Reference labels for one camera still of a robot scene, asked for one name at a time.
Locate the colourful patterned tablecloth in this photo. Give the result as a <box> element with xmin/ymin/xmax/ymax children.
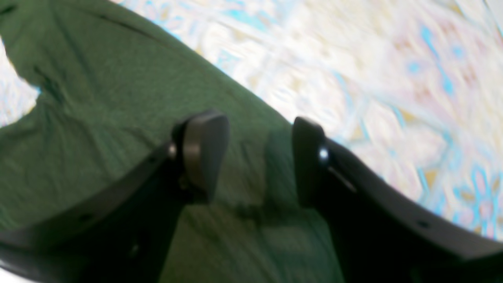
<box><xmin>1</xmin><ymin>0</ymin><xmax>502</xmax><ymax>240</ymax></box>

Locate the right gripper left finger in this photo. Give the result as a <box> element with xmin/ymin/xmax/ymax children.
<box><xmin>1</xmin><ymin>110</ymin><xmax>230</xmax><ymax>283</ymax></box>

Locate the dark green long-sleeve shirt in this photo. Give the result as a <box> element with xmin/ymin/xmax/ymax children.
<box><xmin>1</xmin><ymin>0</ymin><xmax>344</xmax><ymax>283</ymax></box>

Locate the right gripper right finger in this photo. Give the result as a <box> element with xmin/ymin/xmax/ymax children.
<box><xmin>292</xmin><ymin>117</ymin><xmax>503</xmax><ymax>283</ymax></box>

